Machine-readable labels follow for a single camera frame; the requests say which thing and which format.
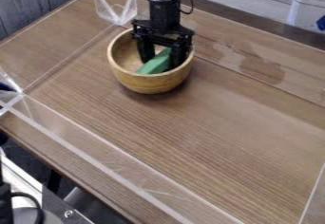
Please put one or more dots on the white container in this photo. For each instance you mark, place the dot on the white container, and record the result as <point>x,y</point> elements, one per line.
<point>307,15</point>

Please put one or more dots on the green rectangular block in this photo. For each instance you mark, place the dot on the green rectangular block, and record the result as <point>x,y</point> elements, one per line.
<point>158,64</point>

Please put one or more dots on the grey metal bracket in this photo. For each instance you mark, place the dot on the grey metal bracket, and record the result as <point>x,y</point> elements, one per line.
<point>58,211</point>

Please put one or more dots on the clear acrylic corner bracket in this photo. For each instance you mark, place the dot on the clear acrylic corner bracket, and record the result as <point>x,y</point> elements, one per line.
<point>118,14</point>

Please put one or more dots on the clear acrylic front wall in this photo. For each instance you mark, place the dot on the clear acrylic front wall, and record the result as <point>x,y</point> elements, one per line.
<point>145,195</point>

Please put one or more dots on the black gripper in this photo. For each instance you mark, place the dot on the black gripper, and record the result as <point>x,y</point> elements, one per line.
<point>175,37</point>

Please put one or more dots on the brown wooden bowl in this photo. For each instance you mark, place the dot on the brown wooden bowl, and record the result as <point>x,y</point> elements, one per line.
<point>125,62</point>

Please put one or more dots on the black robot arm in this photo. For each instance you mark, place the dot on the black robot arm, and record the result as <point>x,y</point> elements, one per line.
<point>165,15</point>

